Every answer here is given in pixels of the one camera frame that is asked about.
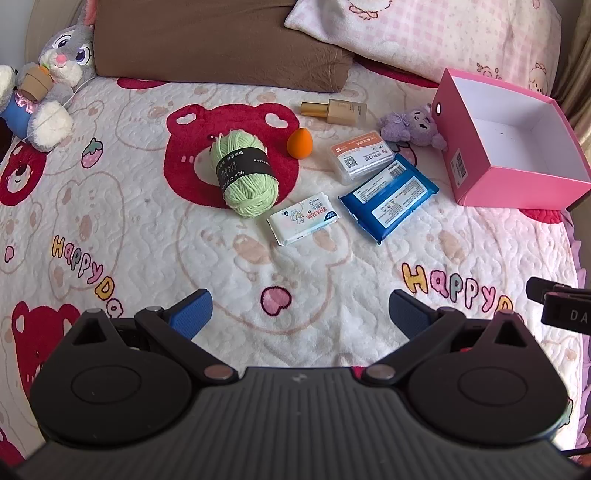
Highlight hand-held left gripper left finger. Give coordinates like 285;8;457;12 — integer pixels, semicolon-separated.
69;289;238;384

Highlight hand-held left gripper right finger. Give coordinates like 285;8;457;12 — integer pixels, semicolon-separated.
362;290;529;386

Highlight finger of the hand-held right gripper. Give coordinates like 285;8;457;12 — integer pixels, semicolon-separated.
527;276;591;304

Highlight pink cardboard box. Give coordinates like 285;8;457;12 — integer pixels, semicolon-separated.
431;67;591;212

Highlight blue wet wipes pack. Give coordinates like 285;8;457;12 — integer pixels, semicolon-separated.
338;153;440;244

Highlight white tissue pack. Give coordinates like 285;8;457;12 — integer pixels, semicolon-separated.
267;195;343;247

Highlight green yarn ball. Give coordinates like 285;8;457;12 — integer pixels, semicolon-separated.
210;129;281;219

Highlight clear box with orange label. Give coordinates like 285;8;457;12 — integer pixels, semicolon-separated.
329;130;399;185

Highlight orange makeup sponge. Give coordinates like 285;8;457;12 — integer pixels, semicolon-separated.
286;128;314;158

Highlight foundation bottle with gold cap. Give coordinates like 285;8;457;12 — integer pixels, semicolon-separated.
301;98;369;127

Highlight white blanket with red bears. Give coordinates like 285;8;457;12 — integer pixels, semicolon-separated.
0;65;588;467

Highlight purple plush toy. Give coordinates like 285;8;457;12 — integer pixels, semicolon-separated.
379;102;448;152

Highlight beige curtain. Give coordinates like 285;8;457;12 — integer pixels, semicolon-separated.
549;0;591;148

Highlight brown pillow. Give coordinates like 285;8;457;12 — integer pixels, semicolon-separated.
92;0;356;95

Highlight pink checked pillow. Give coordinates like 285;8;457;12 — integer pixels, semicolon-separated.
284;0;564;100

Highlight grey bunny plush toy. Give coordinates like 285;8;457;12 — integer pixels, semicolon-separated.
0;0;100;152

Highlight beige headboard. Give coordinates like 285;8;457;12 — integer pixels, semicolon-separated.
21;0;88;70

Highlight black cable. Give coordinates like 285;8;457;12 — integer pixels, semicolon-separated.
560;442;591;463

